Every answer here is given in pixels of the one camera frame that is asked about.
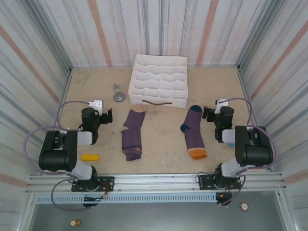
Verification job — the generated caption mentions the purple sock teal toe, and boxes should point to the purple sock teal toe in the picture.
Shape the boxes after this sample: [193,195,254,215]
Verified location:
[180,105,207,160]

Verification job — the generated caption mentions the purple sock beige toe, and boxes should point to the purple sock beige toe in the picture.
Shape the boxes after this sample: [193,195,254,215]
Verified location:
[119,105,146,161]

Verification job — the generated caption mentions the white fabric compartment organizer box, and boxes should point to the white fabric compartment organizer box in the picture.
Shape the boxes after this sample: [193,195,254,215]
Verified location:
[128,54,188,109]

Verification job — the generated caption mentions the grey metal round-base fixture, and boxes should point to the grey metal round-base fixture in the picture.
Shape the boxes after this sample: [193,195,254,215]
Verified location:
[112,83,126,103]

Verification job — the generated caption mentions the aluminium side profile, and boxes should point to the aluminium side profile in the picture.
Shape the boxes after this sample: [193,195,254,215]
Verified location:
[39,68,73,174]
[237,66,272,171]

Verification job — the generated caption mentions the grey metal panel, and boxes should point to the grey metal panel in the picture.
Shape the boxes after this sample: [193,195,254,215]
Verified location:
[28,204,289,231]

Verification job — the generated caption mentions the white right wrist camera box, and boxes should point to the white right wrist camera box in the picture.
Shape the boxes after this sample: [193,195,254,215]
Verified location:
[215,98,229,114]

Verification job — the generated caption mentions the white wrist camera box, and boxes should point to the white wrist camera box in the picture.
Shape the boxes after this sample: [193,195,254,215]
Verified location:
[215,98,229,114]
[88,99,104,109]

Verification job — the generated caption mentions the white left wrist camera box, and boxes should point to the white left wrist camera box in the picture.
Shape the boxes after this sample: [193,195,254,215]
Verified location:
[88,99,104,109]

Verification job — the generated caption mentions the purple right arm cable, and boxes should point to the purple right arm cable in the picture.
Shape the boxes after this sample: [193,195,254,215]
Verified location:
[218,97,280,207]

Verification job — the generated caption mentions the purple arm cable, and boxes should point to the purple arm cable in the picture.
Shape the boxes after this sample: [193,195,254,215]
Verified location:
[218,97,280,207]
[23,100,96,212]

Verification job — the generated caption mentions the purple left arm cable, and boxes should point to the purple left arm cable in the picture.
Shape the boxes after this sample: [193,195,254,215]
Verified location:
[23,100,96,212]

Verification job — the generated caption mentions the brown strap handle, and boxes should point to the brown strap handle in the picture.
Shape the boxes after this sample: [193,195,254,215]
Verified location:
[141,100,173,106]

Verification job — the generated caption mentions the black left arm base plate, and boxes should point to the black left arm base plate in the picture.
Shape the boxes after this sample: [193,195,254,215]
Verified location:
[71,176,115,193]

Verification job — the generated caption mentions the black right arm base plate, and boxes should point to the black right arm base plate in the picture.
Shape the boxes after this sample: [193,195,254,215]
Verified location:
[197,174,242,191]

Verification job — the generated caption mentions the thin red black wires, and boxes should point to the thin red black wires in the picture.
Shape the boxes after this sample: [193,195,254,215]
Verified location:
[97,182,114,201]

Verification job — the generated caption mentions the aluminium mounting rail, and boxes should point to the aluminium mounting rail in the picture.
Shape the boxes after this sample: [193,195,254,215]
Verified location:
[25,171,288,195]

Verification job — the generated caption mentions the grey slotted cable duct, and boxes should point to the grey slotted cable duct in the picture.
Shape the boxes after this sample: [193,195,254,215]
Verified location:
[33,193,218,205]

